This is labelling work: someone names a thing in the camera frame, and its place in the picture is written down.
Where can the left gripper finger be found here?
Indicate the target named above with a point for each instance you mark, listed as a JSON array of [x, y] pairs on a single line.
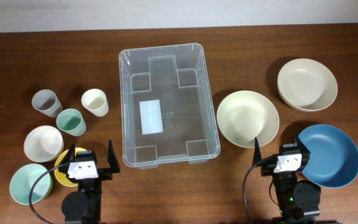
[[70, 155], [114, 166]]

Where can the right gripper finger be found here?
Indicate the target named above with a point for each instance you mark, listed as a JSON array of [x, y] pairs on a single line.
[[257, 157], [301, 147]]

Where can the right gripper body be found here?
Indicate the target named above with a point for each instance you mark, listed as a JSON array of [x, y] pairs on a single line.
[[288, 180]]

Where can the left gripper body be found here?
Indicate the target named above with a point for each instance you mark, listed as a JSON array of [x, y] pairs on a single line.
[[95, 183]]

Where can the small yellow bowl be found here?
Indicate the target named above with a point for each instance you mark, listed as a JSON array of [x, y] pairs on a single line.
[[61, 177]]

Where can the small white bowl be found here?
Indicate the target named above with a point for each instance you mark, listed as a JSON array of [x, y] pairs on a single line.
[[43, 144]]

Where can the mint green plastic cup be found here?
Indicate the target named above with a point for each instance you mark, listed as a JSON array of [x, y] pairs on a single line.
[[71, 121]]

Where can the blue plate bowl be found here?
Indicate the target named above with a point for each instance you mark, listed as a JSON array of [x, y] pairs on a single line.
[[333, 161]]

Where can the cream plate bowl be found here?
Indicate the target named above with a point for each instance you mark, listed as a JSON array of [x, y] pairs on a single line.
[[246, 116]]

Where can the small mint green bowl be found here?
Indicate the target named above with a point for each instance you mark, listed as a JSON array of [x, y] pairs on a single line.
[[23, 180]]

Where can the beige plate bowl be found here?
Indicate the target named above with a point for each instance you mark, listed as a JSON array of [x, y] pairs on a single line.
[[307, 85]]

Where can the cream plastic cup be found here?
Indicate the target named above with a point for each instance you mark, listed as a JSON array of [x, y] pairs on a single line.
[[95, 101]]

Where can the grey plastic cup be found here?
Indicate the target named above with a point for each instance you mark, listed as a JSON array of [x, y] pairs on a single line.
[[46, 102]]

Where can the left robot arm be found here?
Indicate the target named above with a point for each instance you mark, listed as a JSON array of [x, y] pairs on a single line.
[[84, 205]]

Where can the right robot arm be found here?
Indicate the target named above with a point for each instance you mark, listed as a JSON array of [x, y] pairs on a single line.
[[298, 200]]

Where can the clear plastic storage container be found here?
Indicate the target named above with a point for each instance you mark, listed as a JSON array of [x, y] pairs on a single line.
[[176, 75]]

